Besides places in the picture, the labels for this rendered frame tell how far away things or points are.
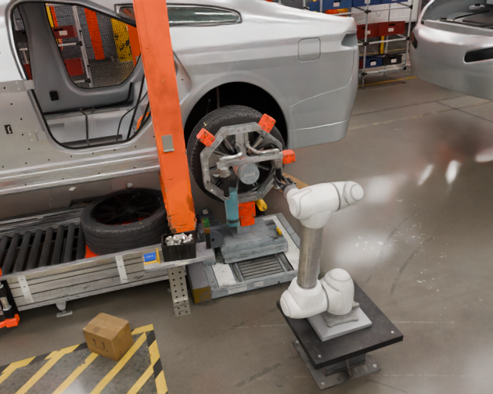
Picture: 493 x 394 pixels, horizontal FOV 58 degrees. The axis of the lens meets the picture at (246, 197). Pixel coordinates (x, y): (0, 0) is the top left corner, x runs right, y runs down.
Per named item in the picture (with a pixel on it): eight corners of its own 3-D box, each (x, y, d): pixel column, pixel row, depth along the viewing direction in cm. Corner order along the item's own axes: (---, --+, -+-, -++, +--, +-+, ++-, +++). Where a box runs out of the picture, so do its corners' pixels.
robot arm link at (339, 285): (358, 310, 236) (362, 277, 225) (328, 320, 231) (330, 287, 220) (342, 291, 249) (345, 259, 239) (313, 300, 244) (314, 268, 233)
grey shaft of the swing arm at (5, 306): (22, 319, 295) (-2, 257, 272) (20, 324, 290) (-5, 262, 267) (7, 322, 293) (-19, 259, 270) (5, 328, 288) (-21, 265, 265)
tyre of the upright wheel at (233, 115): (266, 92, 310) (174, 119, 301) (278, 101, 290) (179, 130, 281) (282, 175, 343) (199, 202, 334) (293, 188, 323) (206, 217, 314)
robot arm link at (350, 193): (345, 178, 210) (319, 184, 206) (366, 174, 193) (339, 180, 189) (351, 205, 210) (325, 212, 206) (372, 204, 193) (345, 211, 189)
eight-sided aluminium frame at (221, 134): (280, 191, 319) (278, 117, 293) (283, 195, 313) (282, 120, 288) (205, 205, 307) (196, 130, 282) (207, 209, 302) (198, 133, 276)
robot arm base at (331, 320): (366, 319, 238) (367, 311, 236) (328, 328, 233) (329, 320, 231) (350, 296, 254) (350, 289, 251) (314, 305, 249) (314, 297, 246)
